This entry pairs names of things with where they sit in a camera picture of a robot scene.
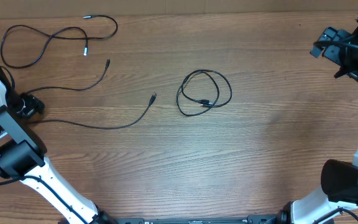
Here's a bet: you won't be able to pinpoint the black cable long thin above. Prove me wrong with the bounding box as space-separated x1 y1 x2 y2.
26 59 157 131

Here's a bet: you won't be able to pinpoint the black cable silver plugs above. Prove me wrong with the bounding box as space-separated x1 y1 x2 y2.
0 14 119 69

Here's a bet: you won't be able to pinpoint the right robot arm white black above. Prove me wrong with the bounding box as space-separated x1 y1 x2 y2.
265 17 358 223

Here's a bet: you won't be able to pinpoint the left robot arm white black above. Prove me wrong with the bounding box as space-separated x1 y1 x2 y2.
0 66 115 223

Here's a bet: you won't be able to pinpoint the black cable coiled usb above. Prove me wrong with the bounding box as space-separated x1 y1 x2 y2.
175 69 232 117

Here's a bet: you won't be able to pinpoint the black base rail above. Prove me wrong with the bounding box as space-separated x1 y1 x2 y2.
92 215 277 224

